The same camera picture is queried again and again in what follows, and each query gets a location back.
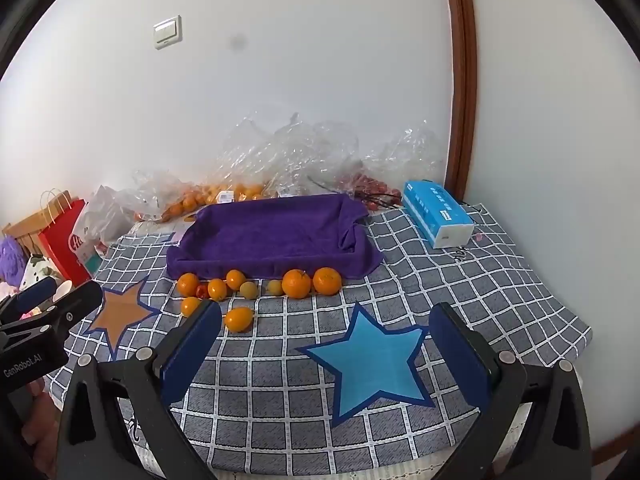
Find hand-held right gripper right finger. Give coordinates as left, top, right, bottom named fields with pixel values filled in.
left=429, top=302, right=593, bottom=480

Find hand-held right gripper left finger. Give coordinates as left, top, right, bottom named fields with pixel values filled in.
left=54, top=300, right=223, bottom=480

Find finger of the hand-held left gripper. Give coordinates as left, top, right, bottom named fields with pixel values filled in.
left=30, top=280, right=104, bottom=341
left=0, top=276, right=58, bottom=323

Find oval orange kumquat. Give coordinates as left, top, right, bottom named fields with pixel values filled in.
left=224, top=307, right=256, bottom=333

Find large orange with stem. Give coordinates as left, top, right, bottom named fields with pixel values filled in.
left=281, top=269, right=312, bottom=300

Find purple towel lined tray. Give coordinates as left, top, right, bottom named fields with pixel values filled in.
left=165, top=193, right=385, bottom=281

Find person's left hand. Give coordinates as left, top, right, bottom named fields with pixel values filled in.
left=27, top=377, right=63, bottom=478

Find white floral plush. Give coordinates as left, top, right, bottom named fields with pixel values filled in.
left=17, top=255, right=63, bottom=291

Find purple plush toy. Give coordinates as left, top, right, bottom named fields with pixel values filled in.
left=0, top=236, right=28, bottom=286

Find red paper bag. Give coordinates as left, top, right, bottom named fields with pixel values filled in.
left=39, top=190, right=93, bottom=286

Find brown paper bag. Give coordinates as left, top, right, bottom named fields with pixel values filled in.
left=1, top=207, right=51, bottom=256

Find white plastic bag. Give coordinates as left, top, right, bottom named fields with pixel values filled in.
left=80, top=185, right=138, bottom=256

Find checked blanket with stars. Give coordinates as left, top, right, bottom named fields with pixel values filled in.
left=45, top=202, right=593, bottom=480

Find clear bag of small mandarins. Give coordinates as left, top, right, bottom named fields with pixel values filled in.
left=132, top=170, right=211, bottom=223

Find blue tissue pack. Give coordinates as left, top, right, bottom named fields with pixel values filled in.
left=402, top=180, right=475, bottom=250

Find clear bag of oranges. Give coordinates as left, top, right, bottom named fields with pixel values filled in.
left=200, top=115, right=281, bottom=206

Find thin black twigs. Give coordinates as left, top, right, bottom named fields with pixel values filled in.
left=307, top=175, right=403, bottom=211

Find clear bag of red strawberries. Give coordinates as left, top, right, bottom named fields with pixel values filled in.
left=350, top=120, right=446, bottom=211

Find brown wooden door frame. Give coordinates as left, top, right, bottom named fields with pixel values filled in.
left=441, top=0, right=478, bottom=206

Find white light switch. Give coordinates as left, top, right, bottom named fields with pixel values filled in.
left=152, top=16, right=184, bottom=51

